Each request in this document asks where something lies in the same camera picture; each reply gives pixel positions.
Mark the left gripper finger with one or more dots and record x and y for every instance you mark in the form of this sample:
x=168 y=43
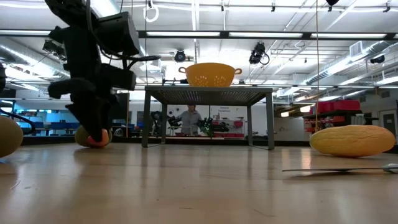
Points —
x=107 y=112
x=88 y=118

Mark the green mango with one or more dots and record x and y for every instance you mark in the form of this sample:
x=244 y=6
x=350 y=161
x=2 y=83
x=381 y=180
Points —
x=80 y=137

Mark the small red-orange fruit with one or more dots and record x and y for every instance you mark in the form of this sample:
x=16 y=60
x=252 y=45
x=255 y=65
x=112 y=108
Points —
x=105 y=141

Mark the brown-green kiwi fruit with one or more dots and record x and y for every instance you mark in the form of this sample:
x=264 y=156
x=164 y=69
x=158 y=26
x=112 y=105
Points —
x=9 y=137

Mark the yellow plastic colander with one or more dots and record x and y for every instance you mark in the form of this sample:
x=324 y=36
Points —
x=211 y=76

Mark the yellow corn cob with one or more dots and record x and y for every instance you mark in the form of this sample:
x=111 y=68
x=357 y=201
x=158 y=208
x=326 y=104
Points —
x=348 y=140

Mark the black-green background robot arm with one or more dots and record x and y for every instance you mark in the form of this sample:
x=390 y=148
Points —
x=217 y=127

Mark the black background robot arm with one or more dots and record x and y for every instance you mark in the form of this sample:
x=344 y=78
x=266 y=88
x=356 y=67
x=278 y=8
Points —
x=161 y=123

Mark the black background monitor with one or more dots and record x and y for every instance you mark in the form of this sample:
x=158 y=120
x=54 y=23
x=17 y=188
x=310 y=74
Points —
x=122 y=105

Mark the black overhead light bar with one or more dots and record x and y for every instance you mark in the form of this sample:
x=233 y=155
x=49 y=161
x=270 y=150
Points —
x=264 y=35

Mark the person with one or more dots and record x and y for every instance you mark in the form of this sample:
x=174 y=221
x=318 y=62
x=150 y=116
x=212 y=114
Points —
x=189 y=121

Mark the red storage bin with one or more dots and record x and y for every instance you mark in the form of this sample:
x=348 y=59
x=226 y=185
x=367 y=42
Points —
x=326 y=106
x=347 y=105

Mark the grey perforated metal stand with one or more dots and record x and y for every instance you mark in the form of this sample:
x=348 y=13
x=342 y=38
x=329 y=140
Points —
x=211 y=98

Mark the black storage shelf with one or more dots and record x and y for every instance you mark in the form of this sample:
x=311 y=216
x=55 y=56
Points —
x=332 y=115

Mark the grey door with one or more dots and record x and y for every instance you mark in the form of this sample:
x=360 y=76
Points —
x=389 y=124

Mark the black ceiling-mounted camera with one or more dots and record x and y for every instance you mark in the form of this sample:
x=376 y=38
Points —
x=51 y=46
x=256 y=54
x=377 y=59

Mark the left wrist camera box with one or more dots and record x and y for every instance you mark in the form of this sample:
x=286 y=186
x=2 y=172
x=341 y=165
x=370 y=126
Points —
x=119 y=34

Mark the silver ventilation duct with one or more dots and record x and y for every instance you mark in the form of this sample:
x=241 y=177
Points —
x=28 y=57
x=370 y=51

